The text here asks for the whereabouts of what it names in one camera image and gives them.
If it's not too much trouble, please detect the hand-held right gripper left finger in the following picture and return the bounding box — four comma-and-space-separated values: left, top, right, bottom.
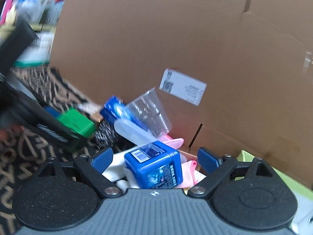
32, 147, 123, 198

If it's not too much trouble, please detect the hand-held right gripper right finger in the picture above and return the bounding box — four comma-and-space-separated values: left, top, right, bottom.
188, 147, 279, 199

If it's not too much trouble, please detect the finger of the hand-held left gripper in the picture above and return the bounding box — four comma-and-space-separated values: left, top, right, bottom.
45, 106, 61, 118

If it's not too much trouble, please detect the steel wool scrubber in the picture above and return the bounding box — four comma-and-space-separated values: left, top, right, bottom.
94, 119, 121, 148

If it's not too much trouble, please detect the blue square box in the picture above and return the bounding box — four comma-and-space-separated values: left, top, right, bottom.
124, 142, 184, 189

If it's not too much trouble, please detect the light green tray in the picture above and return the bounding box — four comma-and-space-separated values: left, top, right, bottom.
236, 150, 313, 195

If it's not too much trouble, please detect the pink microfiber cloth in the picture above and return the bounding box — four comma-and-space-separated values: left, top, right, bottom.
175, 160, 199, 189
158, 135, 184, 150

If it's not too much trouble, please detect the translucent white bottle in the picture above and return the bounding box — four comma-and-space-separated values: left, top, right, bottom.
114, 119, 159, 146

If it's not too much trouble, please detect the brown packet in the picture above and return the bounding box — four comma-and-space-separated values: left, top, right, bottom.
89, 113, 105, 125

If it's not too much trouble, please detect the black patterned rug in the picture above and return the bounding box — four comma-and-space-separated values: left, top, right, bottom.
0, 66, 130, 235

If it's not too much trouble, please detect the long blue box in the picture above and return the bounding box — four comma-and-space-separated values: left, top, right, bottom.
100, 96, 149, 131

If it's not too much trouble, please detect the white and green box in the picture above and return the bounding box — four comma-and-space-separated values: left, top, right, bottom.
13, 32, 55, 67

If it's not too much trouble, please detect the clear plastic bag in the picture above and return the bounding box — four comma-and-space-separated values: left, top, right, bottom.
126, 87, 173, 137

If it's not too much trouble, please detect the white shipping label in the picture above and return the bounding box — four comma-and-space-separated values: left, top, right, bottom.
159, 69, 208, 106

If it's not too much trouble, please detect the pink packet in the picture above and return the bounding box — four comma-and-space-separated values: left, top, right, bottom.
0, 0, 15, 25

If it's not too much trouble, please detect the large cardboard box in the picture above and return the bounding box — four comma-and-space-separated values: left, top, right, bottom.
48, 0, 313, 189

